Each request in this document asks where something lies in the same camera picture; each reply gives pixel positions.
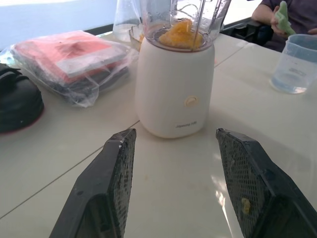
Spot clear plastic measuring cup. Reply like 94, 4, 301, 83
269, 34, 317, 95

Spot black chair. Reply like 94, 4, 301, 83
219, 19, 274, 47

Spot tiny orange pulp bit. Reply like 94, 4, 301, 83
241, 197, 251, 214

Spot orange segments mass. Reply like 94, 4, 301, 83
158, 18, 203, 50

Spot clear blender jar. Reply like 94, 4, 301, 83
139, 0, 233, 53

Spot black round bag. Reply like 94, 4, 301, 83
0, 61, 46, 135

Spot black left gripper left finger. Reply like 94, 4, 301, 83
49, 127, 137, 238

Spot person's right hand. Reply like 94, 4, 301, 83
270, 5, 286, 36

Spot clear plastic pitcher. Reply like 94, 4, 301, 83
112, 0, 144, 43

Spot green cloth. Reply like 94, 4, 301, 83
273, 0, 297, 36

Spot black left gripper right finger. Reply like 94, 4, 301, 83
215, 127, 317, 238

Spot white blender base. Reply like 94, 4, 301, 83
135, 36, 215, 139

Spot red packets in plastic bag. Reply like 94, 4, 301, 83
9, 30, 140, 108

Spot person in purple shirt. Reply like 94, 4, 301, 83
251, 0, 317, 53

